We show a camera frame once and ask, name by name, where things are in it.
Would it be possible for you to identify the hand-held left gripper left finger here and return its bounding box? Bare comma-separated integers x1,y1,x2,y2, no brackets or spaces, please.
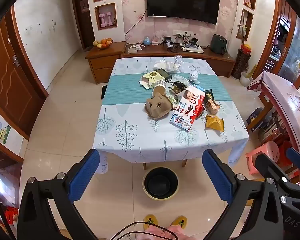
17,149,100,240

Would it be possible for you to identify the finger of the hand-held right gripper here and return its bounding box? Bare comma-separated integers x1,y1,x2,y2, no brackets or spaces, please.
286,147,300,180
255,153,290,184

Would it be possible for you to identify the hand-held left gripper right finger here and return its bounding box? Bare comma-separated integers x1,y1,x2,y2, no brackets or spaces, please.
202,149,284,240

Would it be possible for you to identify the black yellow-rimmed trash bin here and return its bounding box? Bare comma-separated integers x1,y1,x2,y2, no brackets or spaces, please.
143,167,179,200

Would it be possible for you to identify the black gold foil wrapper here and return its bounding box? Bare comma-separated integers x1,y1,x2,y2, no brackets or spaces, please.
170,81,188,92

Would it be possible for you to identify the grey checkered paper cup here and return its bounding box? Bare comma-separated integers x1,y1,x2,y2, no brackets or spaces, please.
152,80,168,98

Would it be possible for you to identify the pink plastic stool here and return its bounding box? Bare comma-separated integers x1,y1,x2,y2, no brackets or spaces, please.
245,141,280,175

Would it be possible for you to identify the blue cardboard box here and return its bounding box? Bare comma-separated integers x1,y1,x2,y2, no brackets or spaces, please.
246,107,265,132

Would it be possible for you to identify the yellow snack packet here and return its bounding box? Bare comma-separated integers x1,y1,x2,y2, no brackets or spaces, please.
205,114,224,132

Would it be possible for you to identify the yellow slipper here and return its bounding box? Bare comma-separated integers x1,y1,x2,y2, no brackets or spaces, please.
143,214,158,230
170,215,188,229

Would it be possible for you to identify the wooden dining table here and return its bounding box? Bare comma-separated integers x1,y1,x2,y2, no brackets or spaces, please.
142,159,188,170

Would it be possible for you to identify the leaf-print tablecloth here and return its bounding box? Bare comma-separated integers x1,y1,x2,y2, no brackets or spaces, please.
92,56,250,167

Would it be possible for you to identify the pink-cloth covered table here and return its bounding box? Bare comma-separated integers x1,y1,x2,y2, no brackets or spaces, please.
247,71,300,165

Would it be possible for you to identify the blue white snack packet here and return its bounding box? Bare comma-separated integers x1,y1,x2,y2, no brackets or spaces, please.
169,113,197,132

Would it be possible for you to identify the brown snack box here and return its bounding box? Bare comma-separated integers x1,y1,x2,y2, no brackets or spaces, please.
205,97,221,114

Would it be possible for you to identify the white red chocolate box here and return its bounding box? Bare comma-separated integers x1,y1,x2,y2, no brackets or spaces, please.
176,85,205,121

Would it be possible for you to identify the dark wooden furniture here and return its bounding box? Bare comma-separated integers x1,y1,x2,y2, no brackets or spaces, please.
0,140,24,205

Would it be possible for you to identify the white bucket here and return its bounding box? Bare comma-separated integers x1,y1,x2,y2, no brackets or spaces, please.
240,72,254,87

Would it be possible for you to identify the brown pulp cup carrier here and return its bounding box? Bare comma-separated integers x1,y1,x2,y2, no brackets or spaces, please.
145,92,172,120

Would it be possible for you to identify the black tall woven basket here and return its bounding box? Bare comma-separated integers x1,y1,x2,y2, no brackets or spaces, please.
231,49,252,80

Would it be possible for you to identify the wooden drawer cabinet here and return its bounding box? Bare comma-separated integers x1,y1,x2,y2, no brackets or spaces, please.
85,41,127,84

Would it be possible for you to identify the wooden television console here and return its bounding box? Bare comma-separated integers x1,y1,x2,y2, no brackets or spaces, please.
124,44,237,78

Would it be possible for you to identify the brown wooden door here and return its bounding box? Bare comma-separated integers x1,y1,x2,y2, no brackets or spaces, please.
0,5,49,140

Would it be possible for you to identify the wooden glass door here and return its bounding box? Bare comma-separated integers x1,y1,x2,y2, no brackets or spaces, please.
255,0,300,88

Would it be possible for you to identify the white crumpled tissue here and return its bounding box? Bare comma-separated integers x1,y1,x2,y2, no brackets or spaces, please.
154,60,182,73

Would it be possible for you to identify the dark green air fryer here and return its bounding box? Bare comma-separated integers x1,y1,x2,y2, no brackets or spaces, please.
210,34,227,54

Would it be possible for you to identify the white set-top box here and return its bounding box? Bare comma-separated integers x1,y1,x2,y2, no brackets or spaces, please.
182,47,204,54

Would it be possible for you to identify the fruit bowl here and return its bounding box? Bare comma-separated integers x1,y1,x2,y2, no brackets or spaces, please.
93,38,113,50

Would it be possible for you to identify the dark wooden door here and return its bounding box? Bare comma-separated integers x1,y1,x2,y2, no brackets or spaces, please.
70,0,95,49

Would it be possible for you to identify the flat screen television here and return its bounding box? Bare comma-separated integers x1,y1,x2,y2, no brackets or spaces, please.
147,0,221,25

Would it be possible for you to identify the black cable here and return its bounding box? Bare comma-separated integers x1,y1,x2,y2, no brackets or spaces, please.
110,221,180,240

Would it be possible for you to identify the animal wall poster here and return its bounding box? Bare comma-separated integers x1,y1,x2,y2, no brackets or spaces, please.
0,105,12,144

